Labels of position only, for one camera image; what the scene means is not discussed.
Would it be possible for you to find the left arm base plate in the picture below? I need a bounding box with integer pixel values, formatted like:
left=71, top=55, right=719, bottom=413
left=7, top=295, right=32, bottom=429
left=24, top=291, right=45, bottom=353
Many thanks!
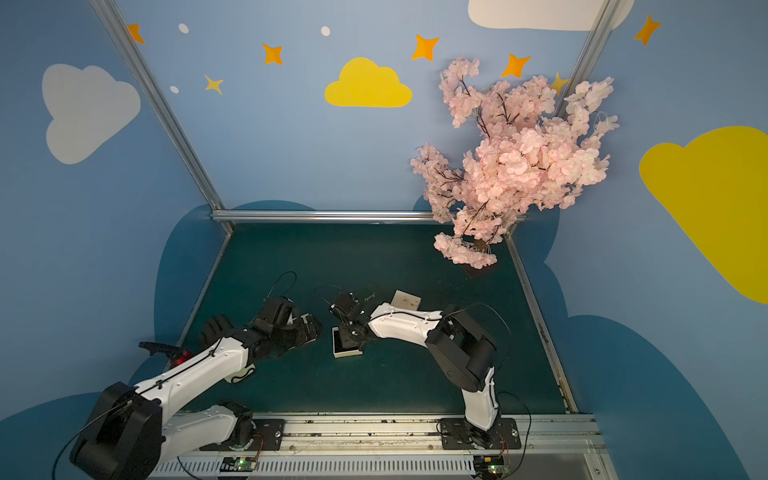
left=199, top=418, right=285, bottom=453

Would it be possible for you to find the right aluminium frame post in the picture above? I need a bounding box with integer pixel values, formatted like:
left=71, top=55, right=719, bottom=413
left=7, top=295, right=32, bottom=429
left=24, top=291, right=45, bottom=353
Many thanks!
left=555, top=0, right=621, bottom=118

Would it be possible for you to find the black red handled tool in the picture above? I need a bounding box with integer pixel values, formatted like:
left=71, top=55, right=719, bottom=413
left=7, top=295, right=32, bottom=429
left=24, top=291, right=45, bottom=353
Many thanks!
left=138, top=342, right=193, bottom=367

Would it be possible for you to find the black glove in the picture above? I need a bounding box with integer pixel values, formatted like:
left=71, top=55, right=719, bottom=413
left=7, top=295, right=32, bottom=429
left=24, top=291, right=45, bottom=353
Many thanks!
left=198, top=315, right=234, bottom=349

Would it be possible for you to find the white flower gift box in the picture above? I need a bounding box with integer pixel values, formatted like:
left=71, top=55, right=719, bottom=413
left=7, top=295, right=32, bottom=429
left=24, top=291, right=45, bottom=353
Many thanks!
left=390, top=290, right=421, bottom=311

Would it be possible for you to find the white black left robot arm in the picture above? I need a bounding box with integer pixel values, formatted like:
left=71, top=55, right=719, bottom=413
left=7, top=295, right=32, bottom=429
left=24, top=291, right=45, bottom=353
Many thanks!
left=69, top=297, right=320, bottom=479

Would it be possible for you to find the green circuit board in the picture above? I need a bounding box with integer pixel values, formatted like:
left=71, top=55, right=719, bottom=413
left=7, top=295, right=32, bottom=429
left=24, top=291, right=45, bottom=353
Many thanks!
left=473, top=456, right=510, bottom=480
left=219, top=457, right=258, bottom=473

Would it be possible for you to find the front aluminium rail track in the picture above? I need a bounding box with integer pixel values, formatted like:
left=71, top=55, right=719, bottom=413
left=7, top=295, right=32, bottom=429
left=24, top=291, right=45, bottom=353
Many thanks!
left=145, top=413, right=618, bottom=479

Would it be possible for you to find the white box base black insert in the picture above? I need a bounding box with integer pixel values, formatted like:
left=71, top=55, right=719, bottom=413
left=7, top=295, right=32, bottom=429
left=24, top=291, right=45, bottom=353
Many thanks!
left=332, top=327, right=363, bottom=359

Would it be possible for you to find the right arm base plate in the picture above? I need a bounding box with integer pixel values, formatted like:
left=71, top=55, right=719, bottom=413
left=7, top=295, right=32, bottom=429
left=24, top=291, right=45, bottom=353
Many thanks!
left=436, top=417, right=522, bottom=450

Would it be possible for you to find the horizontal aluminium frame rail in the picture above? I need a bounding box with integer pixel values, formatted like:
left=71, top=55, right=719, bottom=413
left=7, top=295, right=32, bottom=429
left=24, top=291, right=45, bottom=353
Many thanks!
left=212, top=210, right=435, bottom=224

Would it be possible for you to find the left aluminium frame post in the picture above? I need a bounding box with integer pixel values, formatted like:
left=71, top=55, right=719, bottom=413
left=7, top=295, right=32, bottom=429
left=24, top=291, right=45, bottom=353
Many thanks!
left=90, top=0, right=225, bottom=210

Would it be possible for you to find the right green circuit board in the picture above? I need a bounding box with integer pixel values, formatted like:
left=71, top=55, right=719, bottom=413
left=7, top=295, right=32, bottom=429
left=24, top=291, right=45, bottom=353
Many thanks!
left=473, top=456, right=510, bottom=480

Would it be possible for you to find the brown tree base plate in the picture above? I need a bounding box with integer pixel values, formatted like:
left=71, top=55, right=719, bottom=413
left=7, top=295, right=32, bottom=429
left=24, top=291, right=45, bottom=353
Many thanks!
left=462, top=262, right=499, bottom=278

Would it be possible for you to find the aluminium frame post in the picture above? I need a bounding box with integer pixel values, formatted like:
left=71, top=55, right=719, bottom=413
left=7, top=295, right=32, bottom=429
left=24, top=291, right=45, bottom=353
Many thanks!
left=555, top=0, right=621, bottom=118
left=90, top=0, right=225, bottom=210

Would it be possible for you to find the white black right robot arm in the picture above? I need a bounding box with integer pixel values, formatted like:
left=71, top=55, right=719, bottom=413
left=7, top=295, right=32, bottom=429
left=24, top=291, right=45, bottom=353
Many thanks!
left=329, top=292, right=499, bottom=432

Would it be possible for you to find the left green circuit board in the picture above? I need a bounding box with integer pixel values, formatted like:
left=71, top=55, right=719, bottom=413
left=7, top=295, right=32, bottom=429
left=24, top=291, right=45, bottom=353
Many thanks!
left=219, top=457, right=258, bottom=473

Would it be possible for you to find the pink cherry blossom tree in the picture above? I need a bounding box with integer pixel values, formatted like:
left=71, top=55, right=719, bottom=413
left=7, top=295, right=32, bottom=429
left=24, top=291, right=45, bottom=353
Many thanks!
left=410, top=58, right=619, bottom=268

